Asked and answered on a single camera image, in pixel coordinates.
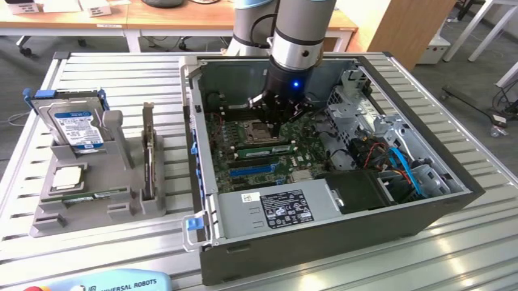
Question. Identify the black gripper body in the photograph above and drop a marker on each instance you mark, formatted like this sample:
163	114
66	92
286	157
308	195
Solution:
288	82

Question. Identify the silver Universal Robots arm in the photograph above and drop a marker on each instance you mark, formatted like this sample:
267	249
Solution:
296	33

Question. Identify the green RAM stick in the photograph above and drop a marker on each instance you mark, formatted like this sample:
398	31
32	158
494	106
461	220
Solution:
92	195
263	151

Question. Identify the CPU socket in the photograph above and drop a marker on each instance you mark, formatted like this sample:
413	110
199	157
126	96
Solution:
252	131

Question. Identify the green motherboard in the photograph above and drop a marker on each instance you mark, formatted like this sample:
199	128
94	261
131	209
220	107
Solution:
307	142

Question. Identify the black rear case fan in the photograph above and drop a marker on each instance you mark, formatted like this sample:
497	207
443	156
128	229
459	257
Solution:
214	101

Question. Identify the metal disk bay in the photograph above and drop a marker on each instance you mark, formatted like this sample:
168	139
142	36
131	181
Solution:
363	109

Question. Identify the blue expansion slot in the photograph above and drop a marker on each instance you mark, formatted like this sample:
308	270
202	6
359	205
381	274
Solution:
251	169

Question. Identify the silver chipset heatsink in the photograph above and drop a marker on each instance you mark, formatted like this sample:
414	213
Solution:
302	176

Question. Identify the black fan shroud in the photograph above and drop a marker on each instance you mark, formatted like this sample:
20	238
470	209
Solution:
355	191

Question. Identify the silver power supply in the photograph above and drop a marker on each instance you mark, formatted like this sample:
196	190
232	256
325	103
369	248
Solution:
243	212

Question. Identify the graphics card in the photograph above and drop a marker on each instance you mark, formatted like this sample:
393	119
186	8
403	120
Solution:
150	151

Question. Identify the wooden desk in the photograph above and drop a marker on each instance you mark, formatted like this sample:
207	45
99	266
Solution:
170	18

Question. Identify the white box device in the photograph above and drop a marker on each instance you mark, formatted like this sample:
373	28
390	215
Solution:
434	48

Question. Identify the blue case latch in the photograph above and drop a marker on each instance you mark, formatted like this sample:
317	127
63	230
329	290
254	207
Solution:
194	223

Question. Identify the black wheeled stand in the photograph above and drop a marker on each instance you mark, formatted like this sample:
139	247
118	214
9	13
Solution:
469	103

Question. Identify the black open PC case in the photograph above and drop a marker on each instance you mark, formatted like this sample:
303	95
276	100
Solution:
323	242

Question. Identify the grey parts rack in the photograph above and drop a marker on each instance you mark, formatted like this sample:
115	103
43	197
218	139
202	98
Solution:
122	194

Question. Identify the white cardboard box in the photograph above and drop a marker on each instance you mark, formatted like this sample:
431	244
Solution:
25	6
96	8

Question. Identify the silver CPU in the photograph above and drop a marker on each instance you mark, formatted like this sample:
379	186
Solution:
68	177

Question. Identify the black table corner cap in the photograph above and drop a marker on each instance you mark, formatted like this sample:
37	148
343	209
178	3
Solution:
62	55

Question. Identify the black chair base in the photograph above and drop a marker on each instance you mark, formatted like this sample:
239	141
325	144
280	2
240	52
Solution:
24	45

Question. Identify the teach pendant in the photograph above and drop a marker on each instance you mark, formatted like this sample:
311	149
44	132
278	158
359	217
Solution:
100	282

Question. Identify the hard disk with blue bracket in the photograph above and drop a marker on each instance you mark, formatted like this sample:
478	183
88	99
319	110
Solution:
72	121

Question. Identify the white table frame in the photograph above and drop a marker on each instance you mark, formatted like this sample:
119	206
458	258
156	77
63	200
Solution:
477	27

